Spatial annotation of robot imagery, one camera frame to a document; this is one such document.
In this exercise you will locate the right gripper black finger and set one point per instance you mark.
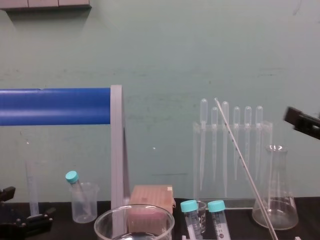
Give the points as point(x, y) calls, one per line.
point(293, 117)

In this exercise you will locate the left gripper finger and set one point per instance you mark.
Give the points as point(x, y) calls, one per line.
point(7, 195)
point(37, 220)

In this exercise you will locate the clear acrylic pipette rack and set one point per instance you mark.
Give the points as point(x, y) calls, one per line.
point(267, 130)

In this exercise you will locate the small clear plastic beaker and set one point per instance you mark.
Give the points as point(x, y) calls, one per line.
point(85, 212)

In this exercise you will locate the teal capped centrifuge tube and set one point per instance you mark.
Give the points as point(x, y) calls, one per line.
point(71, 177)
point(216, 206)
point(188, 206)

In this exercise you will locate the large clear glass beaker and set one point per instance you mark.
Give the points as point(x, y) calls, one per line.
point(105, 225)

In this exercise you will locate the blue horizontal tube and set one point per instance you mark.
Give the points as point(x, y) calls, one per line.
point(55, 106)

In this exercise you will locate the small graduated glass beaker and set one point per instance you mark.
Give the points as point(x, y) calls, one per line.
point(202, 212)

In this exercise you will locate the white test tube rack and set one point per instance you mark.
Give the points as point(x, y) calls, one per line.
point(183, 238)

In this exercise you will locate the clear graduated cylinder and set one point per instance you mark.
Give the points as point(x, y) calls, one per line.
point(33, 190)

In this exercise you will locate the clear glass conical flask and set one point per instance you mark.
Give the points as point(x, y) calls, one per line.
point(275, 212)

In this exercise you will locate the brown cardboard box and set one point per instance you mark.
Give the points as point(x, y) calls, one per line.
point(152, 197)

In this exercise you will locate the grey upright frame post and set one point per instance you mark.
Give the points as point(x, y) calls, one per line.
point(117, 150)

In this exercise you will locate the grey wall shelf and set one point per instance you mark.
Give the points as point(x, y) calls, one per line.
point(45, 3)

